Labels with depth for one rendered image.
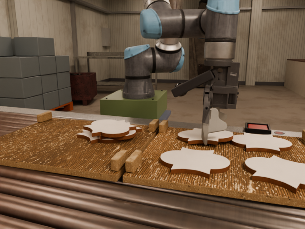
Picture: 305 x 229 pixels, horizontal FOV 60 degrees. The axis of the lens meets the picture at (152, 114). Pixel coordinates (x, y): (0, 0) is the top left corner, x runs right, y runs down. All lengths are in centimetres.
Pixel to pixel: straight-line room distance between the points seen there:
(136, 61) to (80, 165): 68
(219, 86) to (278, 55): 910
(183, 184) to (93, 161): 21
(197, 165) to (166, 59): 72
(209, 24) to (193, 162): 33
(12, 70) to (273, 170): 409
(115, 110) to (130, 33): 884
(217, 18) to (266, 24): 905
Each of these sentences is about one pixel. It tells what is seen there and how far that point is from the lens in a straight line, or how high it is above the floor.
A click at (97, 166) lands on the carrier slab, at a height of 94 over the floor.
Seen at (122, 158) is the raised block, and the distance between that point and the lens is 56.
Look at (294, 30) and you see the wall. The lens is 987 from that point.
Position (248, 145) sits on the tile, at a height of 95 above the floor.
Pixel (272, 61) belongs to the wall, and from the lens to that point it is 973.
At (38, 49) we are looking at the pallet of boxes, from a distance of 467.
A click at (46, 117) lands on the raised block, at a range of 97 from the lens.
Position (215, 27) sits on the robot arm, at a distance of 66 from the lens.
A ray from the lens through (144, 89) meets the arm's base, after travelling 117.
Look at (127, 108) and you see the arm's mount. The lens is 117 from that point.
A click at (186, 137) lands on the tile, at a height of 95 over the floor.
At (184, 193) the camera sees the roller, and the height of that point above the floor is 91.
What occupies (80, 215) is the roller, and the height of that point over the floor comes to 92.
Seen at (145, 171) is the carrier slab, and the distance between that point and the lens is 54.
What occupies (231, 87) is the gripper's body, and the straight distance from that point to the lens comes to 68.
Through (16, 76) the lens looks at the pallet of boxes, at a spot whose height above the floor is 79.
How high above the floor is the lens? 117
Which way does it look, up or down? 14 degrees down
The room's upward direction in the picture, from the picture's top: straight up
